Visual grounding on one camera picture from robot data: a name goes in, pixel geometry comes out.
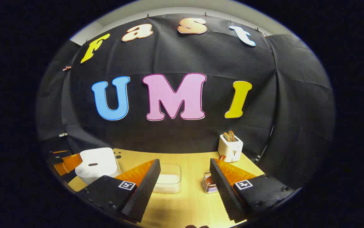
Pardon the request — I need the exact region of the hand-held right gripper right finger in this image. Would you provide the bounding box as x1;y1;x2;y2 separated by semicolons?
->
209;158;296;223

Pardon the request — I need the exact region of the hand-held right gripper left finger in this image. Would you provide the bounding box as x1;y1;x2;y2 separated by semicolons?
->
77;159;161;223

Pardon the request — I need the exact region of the metal wire chopstick holder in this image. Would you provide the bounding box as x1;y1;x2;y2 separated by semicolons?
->
202;172;219;193

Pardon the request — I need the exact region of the white rice cooker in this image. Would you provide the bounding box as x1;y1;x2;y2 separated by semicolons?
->
75;148;122;185

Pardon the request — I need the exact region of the clear plastic container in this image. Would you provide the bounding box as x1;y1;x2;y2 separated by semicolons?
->
152;164;182;193

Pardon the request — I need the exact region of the white toaster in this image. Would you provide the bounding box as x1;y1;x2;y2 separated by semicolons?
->
218;134;244;163

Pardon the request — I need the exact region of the black stand pole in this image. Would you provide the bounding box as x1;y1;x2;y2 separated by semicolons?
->
254;125;275;164

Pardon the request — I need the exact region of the black backdrop cloth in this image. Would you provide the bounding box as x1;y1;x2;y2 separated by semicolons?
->
36;13;336;187

